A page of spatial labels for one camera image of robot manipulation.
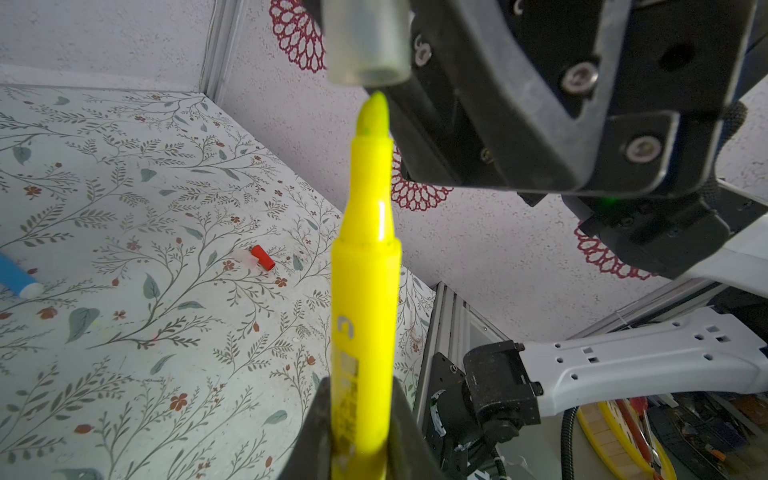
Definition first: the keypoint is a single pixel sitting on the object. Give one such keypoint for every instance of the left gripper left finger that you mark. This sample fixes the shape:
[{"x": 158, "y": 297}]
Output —
[{"x": 310, "y": 458}]

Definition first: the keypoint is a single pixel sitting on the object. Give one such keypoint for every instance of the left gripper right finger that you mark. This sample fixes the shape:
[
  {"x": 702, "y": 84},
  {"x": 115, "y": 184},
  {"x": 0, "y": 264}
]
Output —
[{"x": 409, "y": 456}]

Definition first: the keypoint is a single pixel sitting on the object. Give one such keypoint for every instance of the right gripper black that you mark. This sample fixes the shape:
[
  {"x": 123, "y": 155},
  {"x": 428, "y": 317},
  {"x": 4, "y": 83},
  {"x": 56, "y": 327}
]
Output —
[{"x": 662, "y": 237}]

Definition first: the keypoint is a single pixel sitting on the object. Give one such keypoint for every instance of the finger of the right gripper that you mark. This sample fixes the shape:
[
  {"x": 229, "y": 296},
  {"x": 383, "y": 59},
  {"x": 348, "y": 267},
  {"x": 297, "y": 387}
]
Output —
[{"x": 582, "y": 97}]

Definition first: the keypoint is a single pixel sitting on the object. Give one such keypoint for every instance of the yellow highlighter pen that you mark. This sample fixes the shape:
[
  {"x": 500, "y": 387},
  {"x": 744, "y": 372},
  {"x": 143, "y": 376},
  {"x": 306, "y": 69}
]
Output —
[{"x": 365, "y": 282}]

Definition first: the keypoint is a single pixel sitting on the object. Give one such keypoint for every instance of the clear yellow pen cap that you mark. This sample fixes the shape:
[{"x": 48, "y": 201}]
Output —
[{"x": 366, "y": 42}]

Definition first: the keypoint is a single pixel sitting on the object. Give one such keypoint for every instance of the blue pen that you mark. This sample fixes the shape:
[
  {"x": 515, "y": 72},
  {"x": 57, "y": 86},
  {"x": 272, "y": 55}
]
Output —
[{"x": 20, "y": 283}]

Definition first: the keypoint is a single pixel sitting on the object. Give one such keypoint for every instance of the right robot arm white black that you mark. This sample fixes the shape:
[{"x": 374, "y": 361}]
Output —
[{"x": 507, "y": 386}]

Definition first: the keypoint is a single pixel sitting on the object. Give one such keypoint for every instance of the clear pen cap on table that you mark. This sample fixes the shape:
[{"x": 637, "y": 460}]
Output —
[{"x": 244, "y": 257}]

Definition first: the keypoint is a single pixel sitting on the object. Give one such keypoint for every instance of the red pen cap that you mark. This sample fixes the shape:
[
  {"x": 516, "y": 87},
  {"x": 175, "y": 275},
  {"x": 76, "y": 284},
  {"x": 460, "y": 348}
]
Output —
[{"x": 262, "y": 257}]

